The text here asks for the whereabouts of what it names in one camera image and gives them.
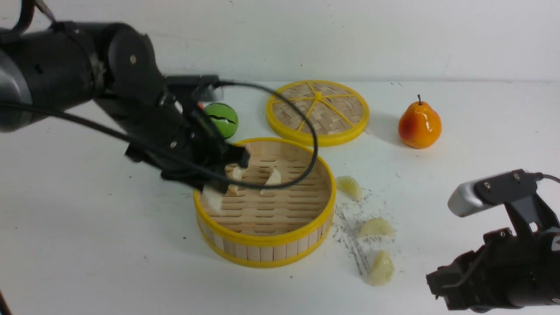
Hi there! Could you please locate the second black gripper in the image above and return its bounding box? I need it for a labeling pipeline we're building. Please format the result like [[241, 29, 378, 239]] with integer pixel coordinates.
[[426, 228, 560, 313]]

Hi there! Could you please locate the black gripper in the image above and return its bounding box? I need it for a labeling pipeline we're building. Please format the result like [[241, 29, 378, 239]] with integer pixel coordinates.
[[52, 21, 251, 194]]

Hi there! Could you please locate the white dumpling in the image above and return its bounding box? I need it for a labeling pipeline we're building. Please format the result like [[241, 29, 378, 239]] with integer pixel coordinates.
[[260, 167, 282, 196], [201, 185, 224, 215], [226, 166, 247, 196]]

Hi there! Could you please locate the greenish dumpling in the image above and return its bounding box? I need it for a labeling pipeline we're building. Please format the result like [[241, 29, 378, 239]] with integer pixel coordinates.
[[366, 250, 395, 287], [335, 175, 363, 202], [357, 217, 396, 239]]

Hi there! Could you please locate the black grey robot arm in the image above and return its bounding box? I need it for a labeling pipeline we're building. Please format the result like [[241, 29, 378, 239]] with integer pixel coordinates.
[[1, 22, 250, 175]]

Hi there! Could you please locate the second black grey robot arm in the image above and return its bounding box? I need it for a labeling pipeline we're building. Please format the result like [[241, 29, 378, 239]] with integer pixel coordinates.
[[426, 228, 559, 313]]

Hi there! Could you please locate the yellow rimmed bamboo steamer tray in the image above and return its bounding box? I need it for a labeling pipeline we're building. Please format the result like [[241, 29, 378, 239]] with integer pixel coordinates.
[[193, 137, 336, 268]]

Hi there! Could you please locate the yellow rimmed woven steamer lid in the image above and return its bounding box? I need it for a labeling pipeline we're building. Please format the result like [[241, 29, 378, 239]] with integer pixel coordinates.
[[266, 80, 370, 146]]

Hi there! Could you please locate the green striped watermelon ball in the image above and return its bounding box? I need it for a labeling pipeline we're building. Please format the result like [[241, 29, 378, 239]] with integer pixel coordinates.
[[204, 102, 239, 139]]

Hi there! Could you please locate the orange toy pear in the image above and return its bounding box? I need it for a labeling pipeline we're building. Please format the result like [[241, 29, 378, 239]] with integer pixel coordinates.
[[398, 95, 442, 149]]

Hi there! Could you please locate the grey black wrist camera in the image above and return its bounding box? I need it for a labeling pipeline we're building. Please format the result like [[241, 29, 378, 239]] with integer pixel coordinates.
[[448, 169, 559, 239]]

